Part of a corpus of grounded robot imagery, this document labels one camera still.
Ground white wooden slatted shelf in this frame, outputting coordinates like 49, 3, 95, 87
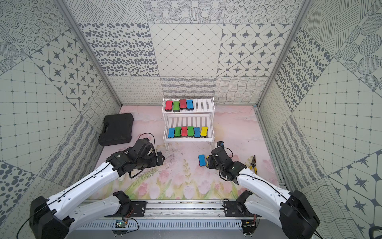
162, 98, 215, 148

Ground yellow handled pliers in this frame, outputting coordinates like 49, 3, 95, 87
250, 155, 258, 174

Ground right black controller box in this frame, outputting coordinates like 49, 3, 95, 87
241, 220, 257, 237

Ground shelf blue eraser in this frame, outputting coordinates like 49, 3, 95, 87
168, 128, 175, 138
194, 127, 201, 138
186, 99, 194, 110

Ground lower shelf green eraser inner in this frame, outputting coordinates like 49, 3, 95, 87
188, 126, 195, 137

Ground lower shelf green eraser outer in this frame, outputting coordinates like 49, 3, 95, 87
174, 126, 182, 138

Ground left green circuit board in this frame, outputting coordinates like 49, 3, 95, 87
112, 220, 128, 237

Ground top shelf green eraser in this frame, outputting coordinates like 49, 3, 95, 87
172, 101, 180, 113

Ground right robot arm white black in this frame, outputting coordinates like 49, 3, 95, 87
206, 146, 322, 239

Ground shelf green eraser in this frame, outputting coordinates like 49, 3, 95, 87
172, 101, 180, 113
188, 126, 195, 137
174, 126, 182, 138

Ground shelf red eraser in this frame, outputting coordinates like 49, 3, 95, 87
179, 99, 188, 110
181, 126, 188, 137
165, 100, 173, 112

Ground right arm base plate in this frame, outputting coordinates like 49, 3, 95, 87
221, 200, 253, 218

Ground white perforated cable duct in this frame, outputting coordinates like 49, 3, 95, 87
79, 219, 242, 230

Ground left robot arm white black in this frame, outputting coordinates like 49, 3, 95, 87
29, 138, 165, 239

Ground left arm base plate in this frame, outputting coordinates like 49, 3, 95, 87
121, 201, 147, 218

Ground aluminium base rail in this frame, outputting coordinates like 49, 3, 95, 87
67, 197, 296, 222

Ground black plastic tool case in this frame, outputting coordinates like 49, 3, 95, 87
98, 113, 134, 146

